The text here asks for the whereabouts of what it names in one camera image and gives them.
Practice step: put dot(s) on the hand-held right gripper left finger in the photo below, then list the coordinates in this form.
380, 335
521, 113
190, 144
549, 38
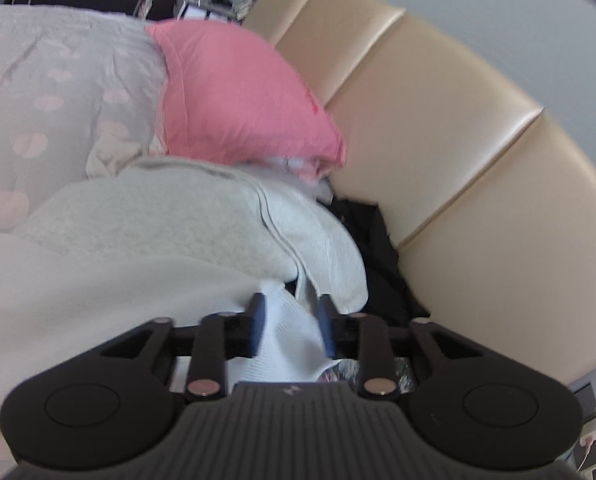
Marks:
258, 325

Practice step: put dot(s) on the white nightstand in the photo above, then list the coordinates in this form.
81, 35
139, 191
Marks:
198, 11

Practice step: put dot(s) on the black cloth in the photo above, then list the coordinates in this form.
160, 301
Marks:
383, 260

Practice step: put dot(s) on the small cream cloth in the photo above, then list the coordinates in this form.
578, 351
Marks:
113, 157

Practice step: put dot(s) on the pale lilac cloth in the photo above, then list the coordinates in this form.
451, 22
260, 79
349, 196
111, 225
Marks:
298, 165

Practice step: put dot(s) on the pink pillow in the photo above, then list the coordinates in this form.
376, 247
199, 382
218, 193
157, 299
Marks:
238, 95

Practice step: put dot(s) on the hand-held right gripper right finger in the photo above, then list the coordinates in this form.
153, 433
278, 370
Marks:
326, 325

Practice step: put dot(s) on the white sweatshirt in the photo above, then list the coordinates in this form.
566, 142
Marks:
290, 345

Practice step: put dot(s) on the dark floral cloth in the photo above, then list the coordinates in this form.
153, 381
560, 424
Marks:
340, 372

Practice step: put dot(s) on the beige padded headboard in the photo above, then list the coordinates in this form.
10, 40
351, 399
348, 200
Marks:
453, 135

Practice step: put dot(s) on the cream knit sweater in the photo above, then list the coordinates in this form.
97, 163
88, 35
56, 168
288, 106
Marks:
178, 215

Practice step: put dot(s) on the white power strip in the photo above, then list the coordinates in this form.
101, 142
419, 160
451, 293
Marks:
593, 442

